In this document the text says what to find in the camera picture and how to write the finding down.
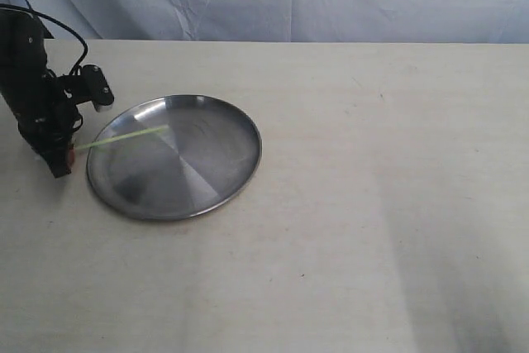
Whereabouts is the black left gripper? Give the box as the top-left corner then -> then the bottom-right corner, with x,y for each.
16,69 -> 83,179

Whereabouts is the green glow stick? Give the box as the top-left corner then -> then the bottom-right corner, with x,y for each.
74,125 -> 169,150

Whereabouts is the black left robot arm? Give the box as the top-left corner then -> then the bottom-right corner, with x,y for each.
1,10 -> 83,178

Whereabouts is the round stainless steel plate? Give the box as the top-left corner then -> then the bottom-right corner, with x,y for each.
86,94 -> 262,222

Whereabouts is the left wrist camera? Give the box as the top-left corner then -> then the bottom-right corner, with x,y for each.
59,64 -> 115,112

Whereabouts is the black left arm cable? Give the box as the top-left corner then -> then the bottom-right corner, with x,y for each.
0,4 -> 89,77

